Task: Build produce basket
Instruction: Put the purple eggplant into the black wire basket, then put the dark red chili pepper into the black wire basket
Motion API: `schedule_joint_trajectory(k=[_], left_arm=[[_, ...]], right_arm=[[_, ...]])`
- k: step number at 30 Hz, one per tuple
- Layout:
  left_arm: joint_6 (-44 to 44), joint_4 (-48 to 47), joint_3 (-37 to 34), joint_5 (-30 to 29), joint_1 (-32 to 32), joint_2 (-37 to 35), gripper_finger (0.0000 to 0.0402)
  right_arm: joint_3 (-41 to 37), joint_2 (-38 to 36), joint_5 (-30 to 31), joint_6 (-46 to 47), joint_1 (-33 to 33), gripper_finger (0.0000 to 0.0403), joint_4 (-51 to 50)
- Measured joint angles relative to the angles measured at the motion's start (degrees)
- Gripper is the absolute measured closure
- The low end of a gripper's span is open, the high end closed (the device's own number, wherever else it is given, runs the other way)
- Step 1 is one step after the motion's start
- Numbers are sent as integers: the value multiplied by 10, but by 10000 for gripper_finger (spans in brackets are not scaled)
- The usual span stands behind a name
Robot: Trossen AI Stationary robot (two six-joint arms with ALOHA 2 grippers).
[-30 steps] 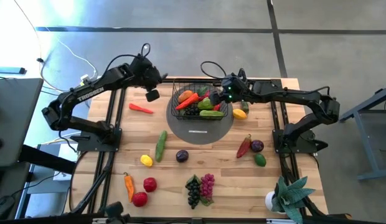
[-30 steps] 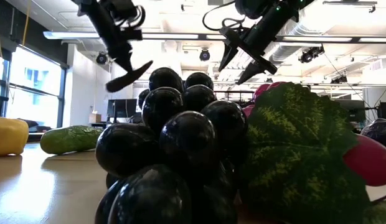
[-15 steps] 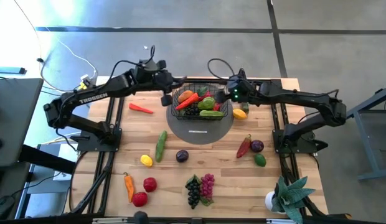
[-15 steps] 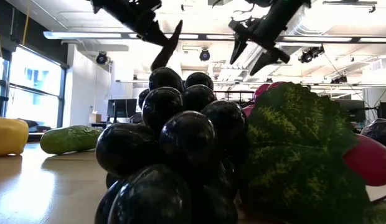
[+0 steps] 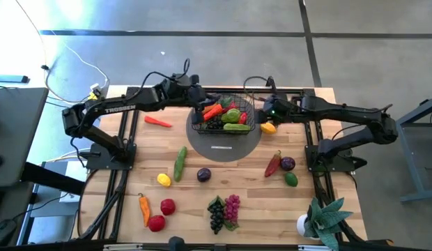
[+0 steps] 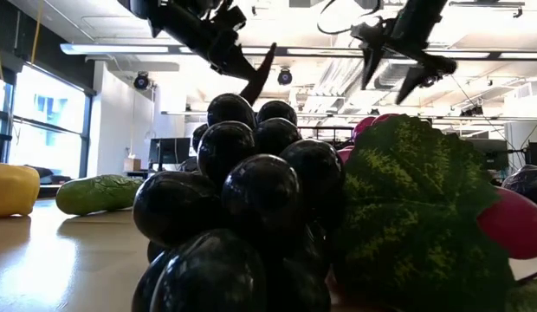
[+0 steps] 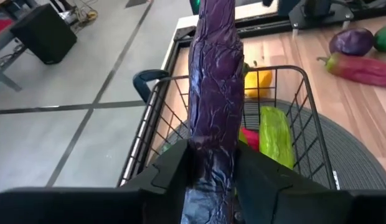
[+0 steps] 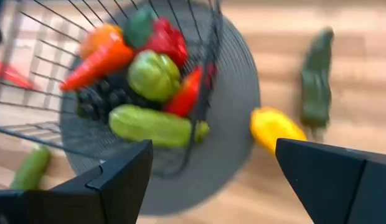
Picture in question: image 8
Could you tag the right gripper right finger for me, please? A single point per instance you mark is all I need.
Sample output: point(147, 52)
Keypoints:
point(342, 189)

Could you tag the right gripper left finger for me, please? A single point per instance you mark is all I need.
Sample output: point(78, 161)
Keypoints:
point(112, 196)

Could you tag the light green cucumber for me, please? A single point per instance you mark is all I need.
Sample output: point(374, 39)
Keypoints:
point(149, 126)

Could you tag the dark green cucumber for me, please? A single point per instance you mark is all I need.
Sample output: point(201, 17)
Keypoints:
point(31, 168)

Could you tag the orange yellow lemon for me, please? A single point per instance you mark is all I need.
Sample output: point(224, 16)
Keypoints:
point(271, 126)

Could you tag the black grape bunch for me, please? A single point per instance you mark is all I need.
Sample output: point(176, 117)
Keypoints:
point(102, 96)

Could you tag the dark green chili pepper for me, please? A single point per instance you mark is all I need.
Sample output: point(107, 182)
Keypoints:
point(316, 90)

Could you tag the long red pepper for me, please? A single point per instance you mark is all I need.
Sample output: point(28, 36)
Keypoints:
point(186, 93)

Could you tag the light green bell pepper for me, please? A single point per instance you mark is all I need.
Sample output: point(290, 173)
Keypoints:
point(154, 76)

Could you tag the orange carrot with green top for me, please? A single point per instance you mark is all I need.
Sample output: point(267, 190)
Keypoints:
point(102, 62)

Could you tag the slim red chili pepper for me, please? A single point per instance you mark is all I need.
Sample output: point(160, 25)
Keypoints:
point(12, 76)

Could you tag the red bell pepper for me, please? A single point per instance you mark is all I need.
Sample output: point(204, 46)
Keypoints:
point(168, 40)

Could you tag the round grey woven mat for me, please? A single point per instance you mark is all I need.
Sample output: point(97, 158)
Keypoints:
point(230, 109)

